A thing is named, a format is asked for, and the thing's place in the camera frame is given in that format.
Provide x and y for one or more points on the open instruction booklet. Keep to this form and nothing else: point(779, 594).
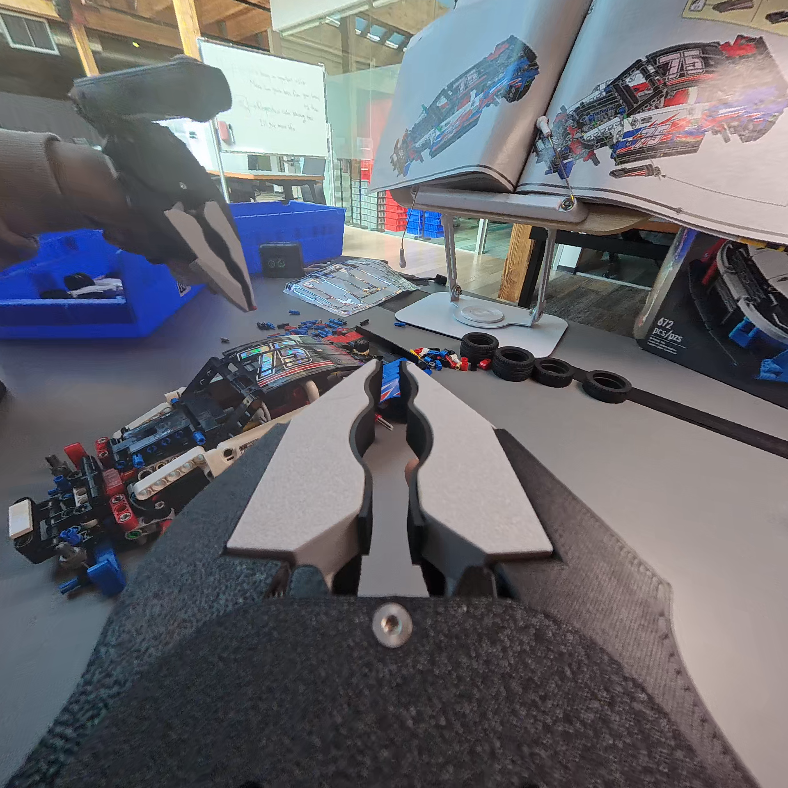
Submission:
point(615, 123)

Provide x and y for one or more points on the person's left hand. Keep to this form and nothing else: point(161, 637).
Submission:
point(80, 191)

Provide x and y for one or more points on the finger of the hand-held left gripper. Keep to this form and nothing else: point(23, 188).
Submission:
point(197, 252)
point(231, 246)

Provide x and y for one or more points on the whiteboard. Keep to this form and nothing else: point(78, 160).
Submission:
point(271, 98)

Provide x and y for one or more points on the person's left forearm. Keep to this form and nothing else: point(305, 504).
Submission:
point(24, 178)

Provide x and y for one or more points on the black toy tyre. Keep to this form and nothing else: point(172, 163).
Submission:
point(607, 386)
point(554, 372)
point(512, 363)
point(479, 348)

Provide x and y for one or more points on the grey desk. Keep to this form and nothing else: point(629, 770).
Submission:
point(615, 468)

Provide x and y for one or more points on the pile of mixed small bricks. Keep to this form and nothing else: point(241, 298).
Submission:
point(443, 358)

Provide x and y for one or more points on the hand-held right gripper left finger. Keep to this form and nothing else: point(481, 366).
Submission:
point(301, 486)

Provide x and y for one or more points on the white book stand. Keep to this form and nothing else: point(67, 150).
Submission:
point(492, 320)

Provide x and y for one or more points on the toy car set box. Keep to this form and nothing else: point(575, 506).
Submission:
point(726, 308)

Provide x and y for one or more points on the used sticker sheet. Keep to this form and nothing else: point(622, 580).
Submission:
point(351, 286)

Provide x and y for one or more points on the large blue storage bin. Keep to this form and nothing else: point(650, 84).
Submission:
point(289, 228)
point(74, 317)

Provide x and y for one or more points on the small black device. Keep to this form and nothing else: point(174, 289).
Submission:
point(281, 260)

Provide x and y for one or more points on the pile of blue pins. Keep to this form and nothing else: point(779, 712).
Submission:
point(314, 326)

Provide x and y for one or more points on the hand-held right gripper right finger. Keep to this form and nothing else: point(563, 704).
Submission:
point(480, 486)

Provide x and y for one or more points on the shelf of small coloured bins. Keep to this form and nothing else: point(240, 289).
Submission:
point(425, 221)

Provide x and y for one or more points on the wooden table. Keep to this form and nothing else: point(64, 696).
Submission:
point(628, 220)

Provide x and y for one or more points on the toy brick race car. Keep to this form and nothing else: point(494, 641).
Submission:
point(184, 431)

